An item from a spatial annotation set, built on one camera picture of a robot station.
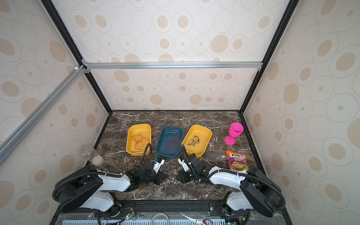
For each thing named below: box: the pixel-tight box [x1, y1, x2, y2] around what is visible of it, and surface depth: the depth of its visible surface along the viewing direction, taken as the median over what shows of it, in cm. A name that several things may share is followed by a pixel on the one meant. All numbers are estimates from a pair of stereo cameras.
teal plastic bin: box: [155, 126, 184, 160], surface depth 102 cm
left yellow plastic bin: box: [126, 123, 152, 157], surface depth 102 cm
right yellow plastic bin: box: [181, 124, 213, 159], surface depth 102 cm
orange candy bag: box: [225, 150, 249, 172], surface depth 91 cm
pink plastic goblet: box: [225, 122, 244, 146], surface depth 93 cm
